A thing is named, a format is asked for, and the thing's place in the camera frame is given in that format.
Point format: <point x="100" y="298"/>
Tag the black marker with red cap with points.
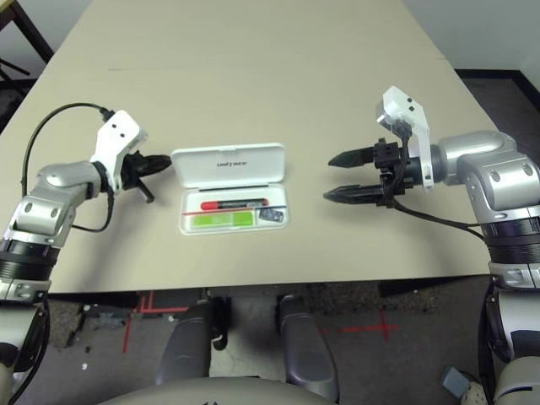
<point x="232" y="204"/>

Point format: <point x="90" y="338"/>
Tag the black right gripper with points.
<point x="388" y="154"/>

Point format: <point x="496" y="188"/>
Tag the grey right robot leg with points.
<point x="308" y="350"/>

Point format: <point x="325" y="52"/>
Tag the small black eraser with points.
<point x="271" y="215"/>

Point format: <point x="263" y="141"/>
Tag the grey robot leg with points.
<point x="308" y="350"/>
<point x="185" y="346"/>

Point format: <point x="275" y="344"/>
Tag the white plastic pencil case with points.
<point x="228" y="162"/>

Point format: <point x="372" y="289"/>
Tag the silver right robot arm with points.
<point x="485" y="147"/>

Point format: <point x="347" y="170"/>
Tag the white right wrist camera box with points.
<point x="405" y="107"/>

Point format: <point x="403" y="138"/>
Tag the grey left robot leg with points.
<point x="185" y="346"/>

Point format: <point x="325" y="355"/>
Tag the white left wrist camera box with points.
<point x="118" y="131"/>

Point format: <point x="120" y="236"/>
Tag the white perforated shoe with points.
<point x="472" y="394"/>

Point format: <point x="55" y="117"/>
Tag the grey robot torso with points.
<point x="211" y="394"/>

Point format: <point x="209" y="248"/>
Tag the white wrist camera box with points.
<point x="405" y="107"/>
<point x="118" y="131"/>

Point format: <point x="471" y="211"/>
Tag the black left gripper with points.
<point x="133" y="166"/>

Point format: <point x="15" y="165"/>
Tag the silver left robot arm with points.
<point x="59" y="177"/>

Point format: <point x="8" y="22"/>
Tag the blue-grey foot pedal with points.
<point x="453" y="379"/>

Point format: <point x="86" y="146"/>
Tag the green highlighter marker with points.
<point x="223" y="219"/>

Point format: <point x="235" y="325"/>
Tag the black tripod stand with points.
<point x="12" y="67"/>

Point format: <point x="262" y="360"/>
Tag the black table underframe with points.
<point x="405" y="289"/>

